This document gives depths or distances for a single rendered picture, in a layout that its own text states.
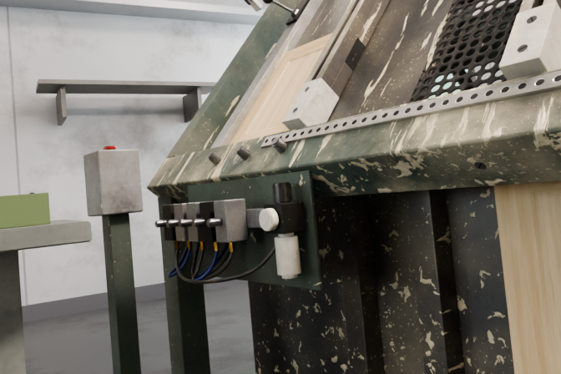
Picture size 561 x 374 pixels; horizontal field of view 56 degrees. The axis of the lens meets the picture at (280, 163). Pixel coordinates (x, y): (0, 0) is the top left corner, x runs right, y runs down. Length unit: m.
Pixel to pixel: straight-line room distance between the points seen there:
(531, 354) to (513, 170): 0.41
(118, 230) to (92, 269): 2.79
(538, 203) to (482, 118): 0.27
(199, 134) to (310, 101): 0.62
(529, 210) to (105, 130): 3.69
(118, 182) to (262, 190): 0.49
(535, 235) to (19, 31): 3.98
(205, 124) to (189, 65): 2.94
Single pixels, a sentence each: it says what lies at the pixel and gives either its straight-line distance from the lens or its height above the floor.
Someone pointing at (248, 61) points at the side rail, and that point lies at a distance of 1.89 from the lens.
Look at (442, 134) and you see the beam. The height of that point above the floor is 0.84.
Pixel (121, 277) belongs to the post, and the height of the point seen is 0.57.
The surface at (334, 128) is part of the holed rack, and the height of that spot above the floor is 0.89.
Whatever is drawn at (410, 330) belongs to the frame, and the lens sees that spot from 1.30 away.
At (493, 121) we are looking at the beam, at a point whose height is 0.85.
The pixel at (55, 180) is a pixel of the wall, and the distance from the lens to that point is 4.29.
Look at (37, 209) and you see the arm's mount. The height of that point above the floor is 0.78.
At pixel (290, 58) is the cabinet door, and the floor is 1.17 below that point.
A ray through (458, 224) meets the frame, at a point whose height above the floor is 0.67.
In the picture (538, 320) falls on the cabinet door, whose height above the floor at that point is 0.50.
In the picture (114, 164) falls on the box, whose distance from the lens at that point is 1.52.
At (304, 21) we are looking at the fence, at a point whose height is 1.32.
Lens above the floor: 0.77
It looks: 3 degrees up
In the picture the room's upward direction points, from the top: 5 degrees counter-clockwise
